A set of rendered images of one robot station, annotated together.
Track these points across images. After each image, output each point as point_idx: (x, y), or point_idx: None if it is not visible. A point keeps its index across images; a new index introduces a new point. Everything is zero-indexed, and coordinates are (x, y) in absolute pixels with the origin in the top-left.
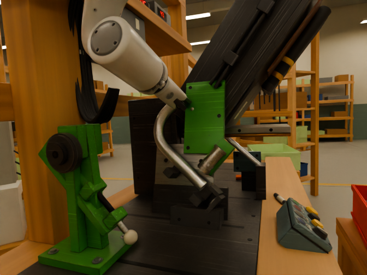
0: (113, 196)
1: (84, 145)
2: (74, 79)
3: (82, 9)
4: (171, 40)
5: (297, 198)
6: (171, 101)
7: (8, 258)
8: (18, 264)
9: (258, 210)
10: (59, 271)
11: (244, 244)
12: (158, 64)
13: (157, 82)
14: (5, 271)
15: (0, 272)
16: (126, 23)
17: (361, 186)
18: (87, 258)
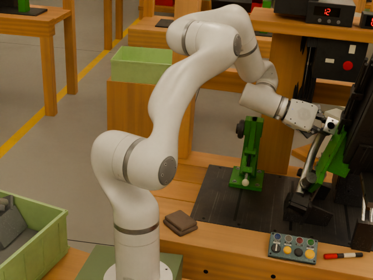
0: (332, 173)
1: (247, 130)
2: (294, 83)
3: None
4: None
5: (363, 269)
6: (293, 128)
7: (240, 161)
8: (236, 165)
9: (322, 240)
10: (229, 175)
11: (268, 228)
12: (270, 108)
13: (272, 116)
14: (231, 164)
15: (230, 163)
16: (244, 91)
17: None
18: (235, 178)
